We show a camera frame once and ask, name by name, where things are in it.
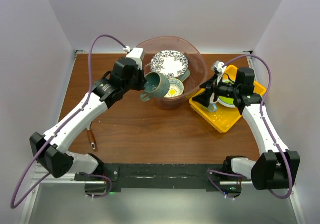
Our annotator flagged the pale green divided dish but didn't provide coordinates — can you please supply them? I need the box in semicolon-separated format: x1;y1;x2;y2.
178;69;191;82

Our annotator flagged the blue patterned bottom plate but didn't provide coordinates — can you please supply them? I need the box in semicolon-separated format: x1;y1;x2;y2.
150;50;189;70

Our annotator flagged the green rimmed lettered plate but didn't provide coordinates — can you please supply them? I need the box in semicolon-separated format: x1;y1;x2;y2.
150;66;185;81

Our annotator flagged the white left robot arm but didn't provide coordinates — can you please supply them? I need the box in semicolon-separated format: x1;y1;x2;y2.
29;57;146;180

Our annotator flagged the light blue white mug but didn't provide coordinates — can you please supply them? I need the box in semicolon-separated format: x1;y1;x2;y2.
204;101;218;113

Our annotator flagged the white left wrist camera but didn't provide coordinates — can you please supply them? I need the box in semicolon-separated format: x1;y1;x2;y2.
125;47;145;69

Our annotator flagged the clear pink plastic bin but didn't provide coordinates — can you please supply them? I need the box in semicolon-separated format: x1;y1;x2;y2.
138;36;208;110

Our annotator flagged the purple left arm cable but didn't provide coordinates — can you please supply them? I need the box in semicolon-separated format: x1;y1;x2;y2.
10;34;128;209

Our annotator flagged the yellow teal patterned bowl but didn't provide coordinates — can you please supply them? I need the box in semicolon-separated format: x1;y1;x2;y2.
164;78;185;98

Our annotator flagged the black mounting base plate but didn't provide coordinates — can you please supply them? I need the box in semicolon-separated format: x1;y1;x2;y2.
74;163;253;194

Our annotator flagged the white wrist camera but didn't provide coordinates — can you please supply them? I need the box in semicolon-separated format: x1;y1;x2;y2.
125;47;145;69
211;61;227;82

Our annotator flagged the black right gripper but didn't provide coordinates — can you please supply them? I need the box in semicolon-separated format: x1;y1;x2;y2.
192;73;240;108

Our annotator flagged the spatula with wooden handle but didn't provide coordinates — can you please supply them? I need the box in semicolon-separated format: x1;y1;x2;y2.
86;124;98;151

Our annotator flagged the lime green plate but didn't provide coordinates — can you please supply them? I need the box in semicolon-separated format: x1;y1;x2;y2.
219;96;234;105

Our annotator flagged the teal ceramic mug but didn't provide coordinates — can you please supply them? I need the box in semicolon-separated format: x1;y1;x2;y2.
140;72;170;102

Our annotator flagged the yellow plastic tray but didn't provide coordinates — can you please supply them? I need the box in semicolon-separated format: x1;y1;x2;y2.
189;65;267;133

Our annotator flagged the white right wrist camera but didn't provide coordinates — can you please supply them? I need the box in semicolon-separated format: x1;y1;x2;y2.
211;61;227;82

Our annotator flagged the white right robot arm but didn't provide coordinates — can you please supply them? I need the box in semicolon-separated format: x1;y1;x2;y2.
192;68;301;192

